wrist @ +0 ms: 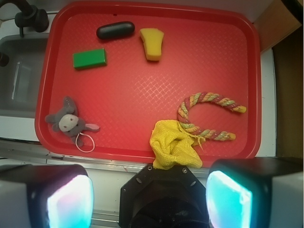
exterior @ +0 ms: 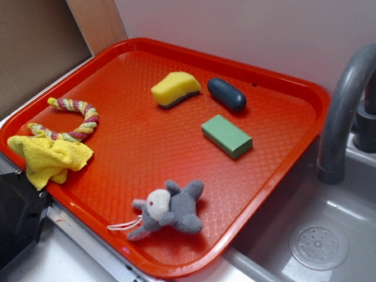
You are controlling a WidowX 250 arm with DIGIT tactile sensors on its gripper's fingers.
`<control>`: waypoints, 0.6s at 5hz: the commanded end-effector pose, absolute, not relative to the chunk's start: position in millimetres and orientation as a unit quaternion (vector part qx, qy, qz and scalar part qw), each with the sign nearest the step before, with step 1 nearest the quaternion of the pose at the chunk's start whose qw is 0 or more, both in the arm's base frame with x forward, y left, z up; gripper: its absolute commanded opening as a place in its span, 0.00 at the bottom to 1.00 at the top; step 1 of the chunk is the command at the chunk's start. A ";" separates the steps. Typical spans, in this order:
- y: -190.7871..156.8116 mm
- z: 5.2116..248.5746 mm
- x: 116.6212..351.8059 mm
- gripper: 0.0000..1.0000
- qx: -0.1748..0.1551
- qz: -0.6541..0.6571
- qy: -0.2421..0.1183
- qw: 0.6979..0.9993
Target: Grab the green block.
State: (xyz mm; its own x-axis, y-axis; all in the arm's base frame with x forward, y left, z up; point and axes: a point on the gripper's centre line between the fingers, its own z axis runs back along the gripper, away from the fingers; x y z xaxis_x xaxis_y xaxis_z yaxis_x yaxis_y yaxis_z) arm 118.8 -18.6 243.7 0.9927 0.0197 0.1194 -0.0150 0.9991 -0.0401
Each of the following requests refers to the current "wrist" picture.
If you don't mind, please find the grey plush donkey toy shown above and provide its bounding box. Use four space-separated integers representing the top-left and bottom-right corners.
45 96 100 153

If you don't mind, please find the multicolour twisted rope toy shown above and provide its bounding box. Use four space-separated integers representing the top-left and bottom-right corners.
177 92 247 142

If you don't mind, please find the green rectangular block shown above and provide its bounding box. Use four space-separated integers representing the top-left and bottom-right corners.
73 48 107 70

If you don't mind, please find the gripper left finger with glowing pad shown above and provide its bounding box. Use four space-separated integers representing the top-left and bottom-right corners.
0 164 94 228

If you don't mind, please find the brown cardboard box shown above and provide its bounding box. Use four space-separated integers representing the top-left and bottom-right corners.
254 0 304 53

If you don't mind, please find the yellow knitted cloth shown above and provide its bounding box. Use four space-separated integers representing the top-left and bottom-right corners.
150 120 206 170

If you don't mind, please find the black faucet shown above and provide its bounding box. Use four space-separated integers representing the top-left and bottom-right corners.
0 0 50 67

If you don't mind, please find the black oval case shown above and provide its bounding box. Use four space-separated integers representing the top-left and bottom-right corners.
96 21 135 40

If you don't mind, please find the grey sink basin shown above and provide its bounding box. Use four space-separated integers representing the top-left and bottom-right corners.
0 33 48 118

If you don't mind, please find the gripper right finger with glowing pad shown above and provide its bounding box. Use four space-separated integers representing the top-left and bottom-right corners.
206 157 304 228

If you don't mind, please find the yellow sponge wedge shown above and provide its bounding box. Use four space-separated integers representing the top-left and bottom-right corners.
140 28 164 61

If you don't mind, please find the red plastic tray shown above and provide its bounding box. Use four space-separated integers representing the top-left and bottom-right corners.
35 1 261 167

